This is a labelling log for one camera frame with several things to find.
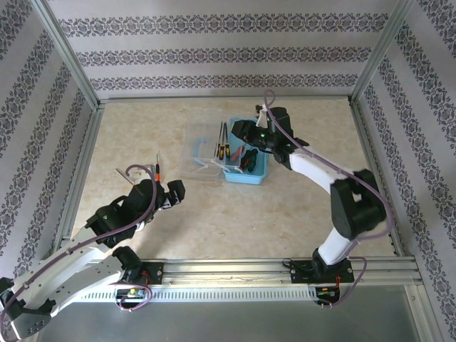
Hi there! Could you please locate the aluminium frame post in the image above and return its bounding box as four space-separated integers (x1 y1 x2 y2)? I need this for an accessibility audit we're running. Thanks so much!
351 0 421 108
30 0 101 110

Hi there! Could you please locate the blue plastic tool box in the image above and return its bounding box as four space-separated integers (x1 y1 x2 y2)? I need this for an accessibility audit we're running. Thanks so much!
222 116 271 186

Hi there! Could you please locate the grey metal sheet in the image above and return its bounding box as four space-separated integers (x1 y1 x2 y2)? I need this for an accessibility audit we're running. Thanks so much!
35 302 420 342

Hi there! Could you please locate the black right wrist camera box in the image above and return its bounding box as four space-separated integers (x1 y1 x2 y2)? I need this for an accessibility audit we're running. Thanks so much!
230 119 254 143

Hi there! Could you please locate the small controller board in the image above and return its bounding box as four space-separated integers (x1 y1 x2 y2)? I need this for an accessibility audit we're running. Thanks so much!
116 287 146 299
316 284 340 299

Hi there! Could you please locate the metal file yellow-black handle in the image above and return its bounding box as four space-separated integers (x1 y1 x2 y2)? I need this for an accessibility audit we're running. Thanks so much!
224 120 232 160

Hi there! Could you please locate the white slotted cable duct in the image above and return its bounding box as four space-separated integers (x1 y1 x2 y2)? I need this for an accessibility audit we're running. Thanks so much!
74 286 319 304

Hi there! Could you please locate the aluminium mounting rail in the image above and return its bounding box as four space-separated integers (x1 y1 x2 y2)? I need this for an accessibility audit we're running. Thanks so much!
33 258 423 286

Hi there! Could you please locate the clear plastic tool box lid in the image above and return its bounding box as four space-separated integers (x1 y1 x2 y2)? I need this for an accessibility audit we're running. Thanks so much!
180 120 227 181

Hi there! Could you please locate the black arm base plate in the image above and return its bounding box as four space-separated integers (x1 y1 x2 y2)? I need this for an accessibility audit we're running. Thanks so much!
117 261 165 286
289 259 356 285

